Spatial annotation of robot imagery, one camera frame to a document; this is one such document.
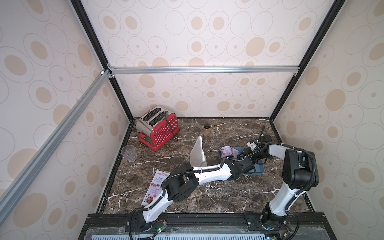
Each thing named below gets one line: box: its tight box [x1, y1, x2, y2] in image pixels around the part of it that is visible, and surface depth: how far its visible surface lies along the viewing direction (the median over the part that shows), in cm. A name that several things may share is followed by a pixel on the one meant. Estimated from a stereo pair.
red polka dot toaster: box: [136, 105, 181, 151], surface depth 97 cm
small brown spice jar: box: [203, 123, 211, 138], surface depth 105 cm
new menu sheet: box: [219, 145, 240, 163], surface depth 96 cm
